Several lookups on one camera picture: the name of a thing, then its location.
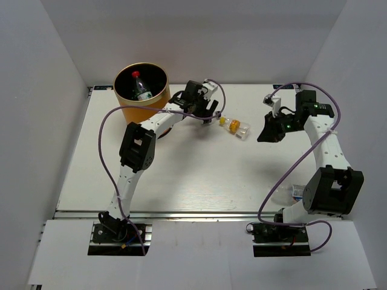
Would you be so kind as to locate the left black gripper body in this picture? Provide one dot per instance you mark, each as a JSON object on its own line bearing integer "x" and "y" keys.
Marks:
{"x": 199, "y": 110}

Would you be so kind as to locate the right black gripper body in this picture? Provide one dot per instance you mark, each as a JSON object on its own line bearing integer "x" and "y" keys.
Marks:
{"x": 289, "y": 123}

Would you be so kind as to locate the large red-label clear bottle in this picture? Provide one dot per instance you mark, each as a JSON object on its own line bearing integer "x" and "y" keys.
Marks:
{"x": 142, "y": 90}

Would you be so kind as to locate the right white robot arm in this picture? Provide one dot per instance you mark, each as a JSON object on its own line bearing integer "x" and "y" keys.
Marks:
{"x": 334, "y": 188}

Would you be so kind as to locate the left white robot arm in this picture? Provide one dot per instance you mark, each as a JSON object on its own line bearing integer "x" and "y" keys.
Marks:
{"x": 137, "y": 149}

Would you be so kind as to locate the orange cylindrical bin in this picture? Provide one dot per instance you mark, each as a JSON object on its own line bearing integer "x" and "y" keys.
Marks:
{"x": 157, "y": 80}

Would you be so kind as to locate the yellow-cap orange-label bottle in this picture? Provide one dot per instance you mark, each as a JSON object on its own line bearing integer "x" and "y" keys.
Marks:
{"x": 235, "y": 127}

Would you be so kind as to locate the right blue corner sticker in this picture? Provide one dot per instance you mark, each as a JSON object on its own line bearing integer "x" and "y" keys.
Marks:
{"x": 283, "y": 86}

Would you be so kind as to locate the blue corner sticker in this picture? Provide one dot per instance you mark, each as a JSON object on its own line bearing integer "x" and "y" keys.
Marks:
{"x": 103, "y": 87}
{"x": 283, "y": 86}

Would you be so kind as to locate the blue-label clear bottle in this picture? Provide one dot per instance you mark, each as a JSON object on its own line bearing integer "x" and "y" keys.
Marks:
{"x": 287, "y": 195}

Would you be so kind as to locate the left blue corner sticker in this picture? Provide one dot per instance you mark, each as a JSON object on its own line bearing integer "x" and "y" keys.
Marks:
{"x": 103, "y": 87}

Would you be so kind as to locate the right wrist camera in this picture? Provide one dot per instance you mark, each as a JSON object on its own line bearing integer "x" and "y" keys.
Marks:
{"x": 273, "y": 102}

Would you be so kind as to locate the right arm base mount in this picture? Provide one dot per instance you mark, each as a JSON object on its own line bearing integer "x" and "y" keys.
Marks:
{"x": 275, "y": 241}

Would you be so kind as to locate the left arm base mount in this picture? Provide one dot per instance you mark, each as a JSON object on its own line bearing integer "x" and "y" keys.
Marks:
{"x": 103, "y": 242}

